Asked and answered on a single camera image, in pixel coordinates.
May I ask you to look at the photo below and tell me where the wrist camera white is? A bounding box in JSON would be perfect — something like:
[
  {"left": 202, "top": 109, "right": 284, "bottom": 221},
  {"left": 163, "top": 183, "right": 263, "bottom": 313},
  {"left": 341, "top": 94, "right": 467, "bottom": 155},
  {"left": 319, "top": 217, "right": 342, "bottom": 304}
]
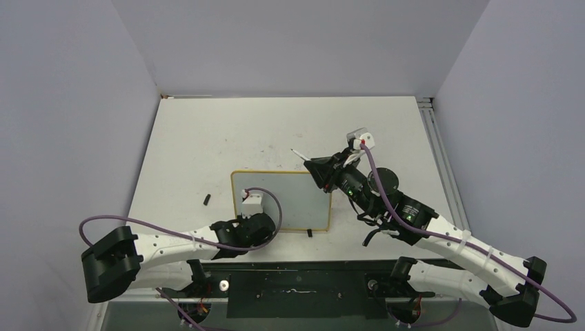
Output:
[
  {"left": 346, "top": 128, "right": 375, "bottom": 150},
  {"left": 239, "top": 190, "right": 264, "bottom": 219}
]

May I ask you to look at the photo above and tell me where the yellow framed small whiteboard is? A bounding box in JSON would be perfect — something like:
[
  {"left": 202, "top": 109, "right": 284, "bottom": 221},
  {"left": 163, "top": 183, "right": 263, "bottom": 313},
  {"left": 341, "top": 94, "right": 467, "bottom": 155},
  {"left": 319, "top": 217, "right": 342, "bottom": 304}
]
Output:
[{"left": 230, "top": 170, "right": 332, "bottom": 232}]

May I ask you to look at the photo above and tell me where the aluminium rail right side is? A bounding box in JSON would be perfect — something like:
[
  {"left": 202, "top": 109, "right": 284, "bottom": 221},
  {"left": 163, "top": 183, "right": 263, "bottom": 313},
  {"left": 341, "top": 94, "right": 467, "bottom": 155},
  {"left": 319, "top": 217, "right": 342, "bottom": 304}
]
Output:
[{"left": 416, "top": 98, "right": 470, "bottom": 230}]

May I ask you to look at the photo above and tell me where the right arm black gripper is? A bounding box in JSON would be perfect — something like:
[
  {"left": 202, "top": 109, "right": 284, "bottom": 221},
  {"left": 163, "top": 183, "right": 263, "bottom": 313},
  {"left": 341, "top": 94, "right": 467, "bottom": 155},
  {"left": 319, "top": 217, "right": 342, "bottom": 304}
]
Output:
[{"left": 305, "top": 147, "right": 379, "bottom": 219}]

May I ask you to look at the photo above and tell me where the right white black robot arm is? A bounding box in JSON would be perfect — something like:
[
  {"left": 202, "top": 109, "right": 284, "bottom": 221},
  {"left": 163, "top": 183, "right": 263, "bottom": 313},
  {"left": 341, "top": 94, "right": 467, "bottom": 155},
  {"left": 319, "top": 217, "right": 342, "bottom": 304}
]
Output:
[{"left": 304, "top": 150, "right": 547, "bottom": 328}]

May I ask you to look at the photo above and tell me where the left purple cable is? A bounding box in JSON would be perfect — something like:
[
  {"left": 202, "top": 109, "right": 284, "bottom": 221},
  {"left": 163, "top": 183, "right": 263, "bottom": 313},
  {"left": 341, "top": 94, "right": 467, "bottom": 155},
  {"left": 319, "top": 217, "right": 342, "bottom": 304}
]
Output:
[{"left": 78, "top": 187, "right": 284, "bottom": 331}]

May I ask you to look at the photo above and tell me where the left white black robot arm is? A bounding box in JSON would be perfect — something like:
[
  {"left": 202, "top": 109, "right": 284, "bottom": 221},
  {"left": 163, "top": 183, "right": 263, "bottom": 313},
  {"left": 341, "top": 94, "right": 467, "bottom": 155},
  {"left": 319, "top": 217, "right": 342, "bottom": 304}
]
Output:
[{"left": 78, "top": 212, "right": 282, "bottom": 303}]

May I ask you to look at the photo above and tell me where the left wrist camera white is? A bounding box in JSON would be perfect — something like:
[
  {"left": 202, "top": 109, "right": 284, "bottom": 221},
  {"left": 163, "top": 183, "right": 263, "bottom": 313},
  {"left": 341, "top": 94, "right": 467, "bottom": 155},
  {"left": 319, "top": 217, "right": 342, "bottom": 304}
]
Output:
[{"left": 239, "top": 190, "right": 264, "bottom": 219}]

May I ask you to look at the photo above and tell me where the white whiteboard marker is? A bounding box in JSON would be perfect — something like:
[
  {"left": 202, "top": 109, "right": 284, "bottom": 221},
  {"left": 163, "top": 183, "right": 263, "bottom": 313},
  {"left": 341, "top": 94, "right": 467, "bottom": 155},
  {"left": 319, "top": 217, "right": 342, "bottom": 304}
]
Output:
[{"left": 290, "top": 148, "right": 310, "bottom": 161}]

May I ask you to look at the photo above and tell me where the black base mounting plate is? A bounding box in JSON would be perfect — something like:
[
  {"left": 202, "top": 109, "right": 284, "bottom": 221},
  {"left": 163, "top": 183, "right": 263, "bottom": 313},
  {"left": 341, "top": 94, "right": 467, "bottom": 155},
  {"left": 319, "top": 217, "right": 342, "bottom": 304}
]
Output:
[{"left": 162, "top": 260, "right": 441, "bottom": 319}]

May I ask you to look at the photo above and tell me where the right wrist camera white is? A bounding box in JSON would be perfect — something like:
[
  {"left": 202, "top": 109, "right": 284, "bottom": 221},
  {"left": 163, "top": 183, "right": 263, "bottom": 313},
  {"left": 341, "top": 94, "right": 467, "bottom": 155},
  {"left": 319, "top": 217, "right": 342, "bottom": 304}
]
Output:
[{"left": 346, "top": 128, "right": 375, "bottom": 150}]

